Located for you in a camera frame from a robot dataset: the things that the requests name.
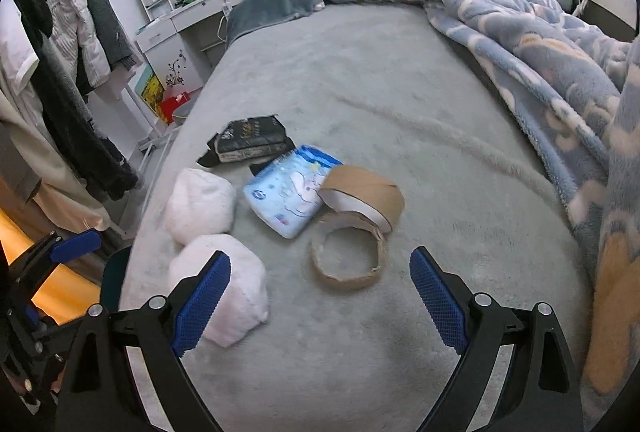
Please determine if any white clothes rack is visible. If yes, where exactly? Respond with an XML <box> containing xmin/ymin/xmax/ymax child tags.
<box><xmin>112</xmin><ymin>75</ymin><xmax>177</xmax><ymax>175</ymax></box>

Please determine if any beige hanging garment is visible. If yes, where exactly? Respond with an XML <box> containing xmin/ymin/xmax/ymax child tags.
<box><xmin>0</xmin><ymin>0</ymin><xmax>121</xmax><ymax>240</ymax></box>

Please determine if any black tissue pack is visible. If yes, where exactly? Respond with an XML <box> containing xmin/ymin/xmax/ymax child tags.
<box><xmin>207</xmin><ymin>115</ymin><xmax>296</xmax><ymax>163</ymax></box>

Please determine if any white fluffy ball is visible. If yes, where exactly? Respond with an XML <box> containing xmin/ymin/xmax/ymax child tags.
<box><xmin>169</xmin><ymin>235</ymin><xmax>269</xmax><ymax>347</ymax></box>
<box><xmin>165</xmin><ymin>168</ymin><xmax>237</xmax><ymax>244</ymax></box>

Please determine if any grey-blue pillow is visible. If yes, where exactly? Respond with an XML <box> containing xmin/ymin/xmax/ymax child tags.
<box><xmin>226</xmin><ymin>0</ymin><xmax>326</xmax><ymax>48</ymax></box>

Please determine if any dark grey long coat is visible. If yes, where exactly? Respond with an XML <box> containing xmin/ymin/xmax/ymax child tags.
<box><xmin>30</xmin><ymin>32</ymin><xmax>139</xmax><ymax>201</ymax></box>

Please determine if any white dressing table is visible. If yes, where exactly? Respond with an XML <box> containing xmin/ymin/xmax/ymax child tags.
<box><xmin>134</xmin><ymin>0</ymin><xmax>248</xmax><ymax>106</ymax></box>

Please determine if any blue cloud-print blanket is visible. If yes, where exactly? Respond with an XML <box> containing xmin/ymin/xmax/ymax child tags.
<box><xmin>257</xmin><ymin>0</ymin><xmax>640</xmax><ymax>413</ymax></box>

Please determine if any white puffer jacket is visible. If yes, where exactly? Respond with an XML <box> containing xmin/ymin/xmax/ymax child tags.
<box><xmin>37</xmin><ymin>0</ymin><xmax>112</xmax><ymax>78</ymax></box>

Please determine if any grey fleece bed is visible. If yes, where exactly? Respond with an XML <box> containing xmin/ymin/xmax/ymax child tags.
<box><xmin>120</xmin><ymin>0</ymin><xmax>640</xmax><ymax>432</ymax></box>

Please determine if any yellow landscape painting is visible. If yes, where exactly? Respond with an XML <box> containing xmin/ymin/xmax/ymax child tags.
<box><xmin>139</xmin><ymin>65</ymin><xmax>167</xmax><ymax>111</ymax></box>

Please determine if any brown paper tape roll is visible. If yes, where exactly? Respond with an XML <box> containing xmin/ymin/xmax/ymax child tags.
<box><xmin>318</xmin><ymin>165</ymin><xmax>405</xmax><ymax>234</ymax></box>

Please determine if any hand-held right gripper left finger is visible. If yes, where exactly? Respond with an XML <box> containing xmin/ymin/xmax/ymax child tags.
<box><xmin>57</xmin><ymin>251</ymin><xmax>232</xmax><ymax>432</ymax></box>

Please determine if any blue tissue pack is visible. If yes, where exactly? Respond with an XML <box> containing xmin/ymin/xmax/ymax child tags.
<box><xmin>243</xmin><ymin>145</ymin><xmax>344</xmax><ymax>239</ymax></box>

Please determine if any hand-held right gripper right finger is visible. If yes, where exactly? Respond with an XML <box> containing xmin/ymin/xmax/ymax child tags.
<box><xmin>409</xmin><ymin>246</ymin><xmax>585</xmax><ymax>432</ymax></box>

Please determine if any torn cardboard ring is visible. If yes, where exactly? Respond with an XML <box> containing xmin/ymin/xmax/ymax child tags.
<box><xmin>310</xmin><ymin>211</ymin><xmax>389</xmax><ymax>291</ymax></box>

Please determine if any dark grey knit vest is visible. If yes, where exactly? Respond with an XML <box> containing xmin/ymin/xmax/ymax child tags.
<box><xmin>65</xmin><ymin>0</ymin><xmax>144</xmax><ymax>70</ymax></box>

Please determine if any red box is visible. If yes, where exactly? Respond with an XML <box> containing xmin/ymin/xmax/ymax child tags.
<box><xmin>159</xmin><ymin>93</ymin><xmax>194</xmax><ymax>124</ymax></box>

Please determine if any teal chair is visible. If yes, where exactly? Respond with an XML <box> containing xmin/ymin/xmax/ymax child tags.
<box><xmin>100</xmin><ymin>246</ymin><xmax>132</xmax><ymax>313</ymax></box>

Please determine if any white charging cable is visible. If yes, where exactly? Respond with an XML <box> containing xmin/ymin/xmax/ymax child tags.
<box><xmin>216</xmin><ymin>2</ymin><xmax>237</xmax><ymax>46</ymax></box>

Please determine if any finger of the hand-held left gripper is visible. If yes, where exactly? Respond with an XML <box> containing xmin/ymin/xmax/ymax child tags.
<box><xmin>5</xmin><ymin>292</ymin><xmax>53</xmax><ymax>355</ymax></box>
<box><xmin>9</xmin><ymin>228</ymin><xmax>103</xmax><ymax>285</ymax></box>

